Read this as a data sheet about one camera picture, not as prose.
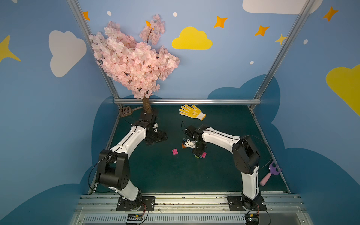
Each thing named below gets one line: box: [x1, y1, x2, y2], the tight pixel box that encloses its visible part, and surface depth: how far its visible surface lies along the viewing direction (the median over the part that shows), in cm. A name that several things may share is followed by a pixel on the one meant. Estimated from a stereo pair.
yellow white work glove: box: [179, 104, 207, 121], surface depth 121 cm
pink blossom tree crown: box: [88, 14, 180, 100], surface depth 76 cm
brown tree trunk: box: [142, 96, 152, 114], surface depth 107 cm
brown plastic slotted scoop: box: [120, 105, 143, 118], surface depth 117 cm
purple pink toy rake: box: [259, 160, 283, 187], surface depth 86 cm
